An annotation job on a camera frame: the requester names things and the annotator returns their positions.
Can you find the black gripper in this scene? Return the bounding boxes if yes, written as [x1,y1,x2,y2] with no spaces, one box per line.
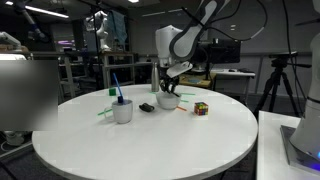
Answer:
[160,73,184,96]

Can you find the white ceramic bowl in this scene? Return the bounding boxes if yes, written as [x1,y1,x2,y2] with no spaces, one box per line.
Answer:
[155,91,182,111]

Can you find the silver metal bottle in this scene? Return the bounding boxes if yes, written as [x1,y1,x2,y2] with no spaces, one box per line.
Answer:
[151,62,160,93]

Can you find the black folding hex key set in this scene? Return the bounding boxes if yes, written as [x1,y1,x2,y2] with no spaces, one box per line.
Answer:
[138,102,155,113]

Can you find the multicoloured rubik's cube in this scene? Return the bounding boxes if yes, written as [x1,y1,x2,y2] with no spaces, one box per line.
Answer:
[193,101,210,117]

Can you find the blue marker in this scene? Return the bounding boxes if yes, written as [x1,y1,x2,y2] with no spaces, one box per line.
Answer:
[111,72,125,104]

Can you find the white mug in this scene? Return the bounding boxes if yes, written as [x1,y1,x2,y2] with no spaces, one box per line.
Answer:
[103,99,134,125]

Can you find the black monitor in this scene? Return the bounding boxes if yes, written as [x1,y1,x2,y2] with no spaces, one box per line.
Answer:
[193,39,242,65]

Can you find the white desk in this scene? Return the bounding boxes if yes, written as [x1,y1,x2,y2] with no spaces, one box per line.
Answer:
[210,68,257,95]

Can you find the blue hanging cloth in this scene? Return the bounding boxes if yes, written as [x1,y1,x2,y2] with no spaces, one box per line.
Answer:
[107,9,128,44]

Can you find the grey metal workbench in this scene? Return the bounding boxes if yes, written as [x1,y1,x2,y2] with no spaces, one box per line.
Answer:
[29,49,101,101]

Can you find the black tripod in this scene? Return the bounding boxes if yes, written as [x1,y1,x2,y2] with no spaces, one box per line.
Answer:
[254,57,313,118]

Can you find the white robot stand table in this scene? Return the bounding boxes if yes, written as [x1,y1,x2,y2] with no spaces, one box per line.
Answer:
[255,109,320,180]

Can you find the long ceiling light strip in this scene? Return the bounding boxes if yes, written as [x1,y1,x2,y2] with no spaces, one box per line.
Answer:
[4,0,70,19]

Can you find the white machine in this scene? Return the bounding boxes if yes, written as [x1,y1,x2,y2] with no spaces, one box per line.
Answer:
[0,53,28,62]

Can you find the grey metal shelf frame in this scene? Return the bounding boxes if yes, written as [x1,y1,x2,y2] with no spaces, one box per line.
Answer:
[99,51,136,89]

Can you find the black camera on tripod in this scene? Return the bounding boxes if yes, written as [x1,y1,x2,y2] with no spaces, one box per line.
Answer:
[268,50,299,60]

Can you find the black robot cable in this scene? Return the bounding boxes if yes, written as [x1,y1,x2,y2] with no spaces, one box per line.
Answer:
[181,0,269,43]

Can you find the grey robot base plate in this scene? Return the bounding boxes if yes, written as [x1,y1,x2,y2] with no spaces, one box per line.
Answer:
[279,124,320,175]

